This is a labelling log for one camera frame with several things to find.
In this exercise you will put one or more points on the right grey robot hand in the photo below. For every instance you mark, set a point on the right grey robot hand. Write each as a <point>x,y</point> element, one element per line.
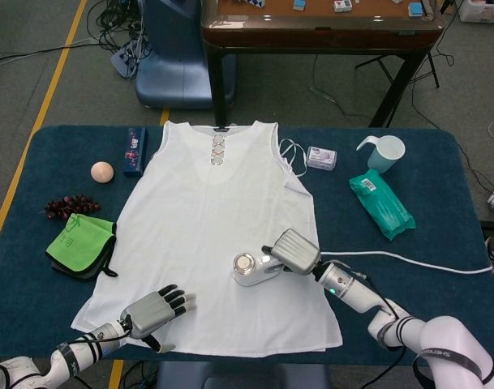
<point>297,251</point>

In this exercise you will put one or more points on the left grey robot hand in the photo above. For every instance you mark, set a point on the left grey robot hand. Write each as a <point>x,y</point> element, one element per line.
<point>149,314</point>

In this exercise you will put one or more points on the white handheld steam iron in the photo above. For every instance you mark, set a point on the white handheld steam iron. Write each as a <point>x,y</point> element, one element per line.
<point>250,279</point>

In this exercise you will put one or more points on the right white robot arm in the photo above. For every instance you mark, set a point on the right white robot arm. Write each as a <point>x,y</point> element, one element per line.
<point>352,287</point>

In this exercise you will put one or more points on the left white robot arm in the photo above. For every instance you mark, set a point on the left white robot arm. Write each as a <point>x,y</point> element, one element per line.
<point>88,340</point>

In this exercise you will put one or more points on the white sleeveless shirt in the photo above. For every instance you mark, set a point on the white sleeveless shirt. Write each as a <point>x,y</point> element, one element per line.
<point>214,210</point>

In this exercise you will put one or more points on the clear plastic small box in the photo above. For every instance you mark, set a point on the clear plastic small box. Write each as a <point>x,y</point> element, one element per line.
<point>321,158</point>

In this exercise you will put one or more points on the green wet wipes pack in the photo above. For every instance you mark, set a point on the green wet wipes pack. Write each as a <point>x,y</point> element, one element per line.
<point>382,202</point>

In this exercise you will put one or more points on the green black fabric pouch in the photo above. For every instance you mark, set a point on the green black fabric pouch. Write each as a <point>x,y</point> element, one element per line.
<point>78,243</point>

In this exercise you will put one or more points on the dark blue robot torso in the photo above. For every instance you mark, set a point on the dark blue robot torso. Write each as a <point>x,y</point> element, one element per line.
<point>230,377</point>

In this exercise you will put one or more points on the dark teal table cover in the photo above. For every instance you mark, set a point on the dark teal table cover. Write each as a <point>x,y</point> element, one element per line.
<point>413,308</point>

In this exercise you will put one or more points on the light blue plastic pitcher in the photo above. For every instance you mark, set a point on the light blue plastic pitcher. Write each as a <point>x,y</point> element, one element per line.
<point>386,156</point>

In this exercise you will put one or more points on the dark red grape bunch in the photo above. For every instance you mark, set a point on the dark red grape bunch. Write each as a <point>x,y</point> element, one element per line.
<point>72,206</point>

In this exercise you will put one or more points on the beige egg-shaped ball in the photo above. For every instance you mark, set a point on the beige egg-shaped ball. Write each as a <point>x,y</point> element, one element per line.
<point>102,172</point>

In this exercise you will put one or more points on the dark blue printed box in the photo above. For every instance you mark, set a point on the dark blue printed box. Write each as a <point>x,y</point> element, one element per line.
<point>135,152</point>

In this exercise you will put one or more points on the brown mahjong table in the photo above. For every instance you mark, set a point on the brown mahjong table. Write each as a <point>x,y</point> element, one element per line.
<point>319,36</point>

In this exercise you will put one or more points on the blue mahjong tile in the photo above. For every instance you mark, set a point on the blue mahjong tile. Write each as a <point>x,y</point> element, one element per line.
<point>299,5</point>
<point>413,9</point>

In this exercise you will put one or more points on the white-faced mahjong tile pair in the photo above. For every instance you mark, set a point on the white-faced mahjong tile pair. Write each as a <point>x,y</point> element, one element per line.
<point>344,5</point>

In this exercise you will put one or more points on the blue white snake puzzle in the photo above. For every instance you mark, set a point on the blue white snake puzzle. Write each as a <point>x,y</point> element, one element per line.
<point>254,3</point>

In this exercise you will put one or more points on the grey power strip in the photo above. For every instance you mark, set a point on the grey power strip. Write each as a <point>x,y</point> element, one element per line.
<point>125,58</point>

